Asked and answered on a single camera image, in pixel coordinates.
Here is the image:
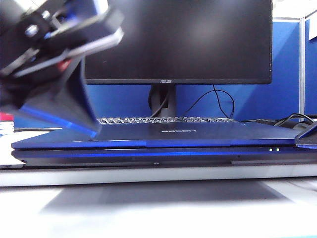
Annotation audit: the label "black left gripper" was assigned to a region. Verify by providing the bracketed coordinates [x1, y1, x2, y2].
[0, 0, 124, 138]

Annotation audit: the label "wide blue partition panel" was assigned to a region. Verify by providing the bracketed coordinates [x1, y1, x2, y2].
[13, 19, 301, 129]

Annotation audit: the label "thin black monitor cable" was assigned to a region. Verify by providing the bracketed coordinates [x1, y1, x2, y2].
[182, 84, 235, 119]

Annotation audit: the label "water bottle red label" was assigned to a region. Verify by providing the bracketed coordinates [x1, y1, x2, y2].
[0, 112, 15, 133]

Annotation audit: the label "white printed chart poster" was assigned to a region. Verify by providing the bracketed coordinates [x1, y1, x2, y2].
[308, 17, 317, 42]

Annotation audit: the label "black ASUS monitor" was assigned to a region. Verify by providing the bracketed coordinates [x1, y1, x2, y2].
[83, 0, 273, 119]

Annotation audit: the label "silver partition post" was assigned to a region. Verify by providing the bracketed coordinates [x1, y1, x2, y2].
[298, 16, 307, 122]

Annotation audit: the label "white flat board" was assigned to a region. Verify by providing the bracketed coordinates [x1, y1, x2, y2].
[0, 162, 317, 187]

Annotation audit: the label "blue partition panel with poster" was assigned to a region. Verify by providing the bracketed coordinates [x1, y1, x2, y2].
[304, 18, 317, 116]

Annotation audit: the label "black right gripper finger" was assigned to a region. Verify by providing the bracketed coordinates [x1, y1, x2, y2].
[294, 120, 317, 147]

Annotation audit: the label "black computer mouse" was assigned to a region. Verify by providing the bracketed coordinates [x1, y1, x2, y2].
[293, 122, 312, 131]

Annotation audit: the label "black keyboard white letters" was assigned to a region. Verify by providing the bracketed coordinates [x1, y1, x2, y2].
[96, 116, 239, 125]

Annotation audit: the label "dark thin flat pad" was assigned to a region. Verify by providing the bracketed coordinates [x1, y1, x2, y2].
[0, 159, 317, 171]

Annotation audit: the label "black cable bundle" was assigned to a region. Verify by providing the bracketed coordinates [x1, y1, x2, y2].
[244, 113, 317, 130]

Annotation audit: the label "black Hasee laptop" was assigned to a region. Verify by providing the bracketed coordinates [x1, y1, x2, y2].
[11, 121, 317, 167]

